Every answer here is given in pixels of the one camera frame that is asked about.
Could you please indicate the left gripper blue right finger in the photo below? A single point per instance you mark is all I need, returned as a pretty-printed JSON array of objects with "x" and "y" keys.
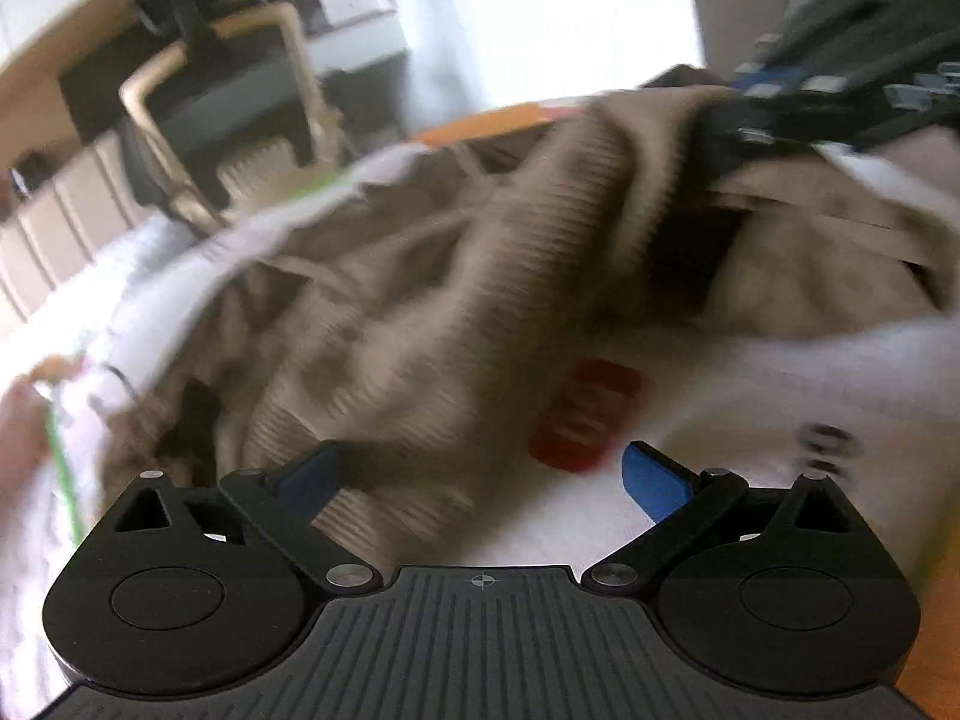
[{"x": 684, "y": 507}]

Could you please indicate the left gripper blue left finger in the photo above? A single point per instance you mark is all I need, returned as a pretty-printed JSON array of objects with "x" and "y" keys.
[{"x": 280, "y": 506}]

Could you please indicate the cartoon print play mat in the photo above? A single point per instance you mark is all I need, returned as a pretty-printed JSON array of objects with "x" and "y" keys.
[{"x": 507, "y": 634}]

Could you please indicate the beige padded headboard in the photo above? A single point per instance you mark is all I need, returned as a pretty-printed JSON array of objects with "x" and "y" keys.
[{"x": 84, "y": 207}]

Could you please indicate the beige black office chair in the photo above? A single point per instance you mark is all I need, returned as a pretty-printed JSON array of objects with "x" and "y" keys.
[{"x": 230, "y": 118}]

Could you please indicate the white desk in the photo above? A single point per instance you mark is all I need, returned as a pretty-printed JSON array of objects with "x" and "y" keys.
[{"x": 358, "y": 45}]

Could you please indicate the brown corduroy dotted garment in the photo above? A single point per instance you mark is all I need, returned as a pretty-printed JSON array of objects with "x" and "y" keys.
[{"x": 431, "y": 319}]

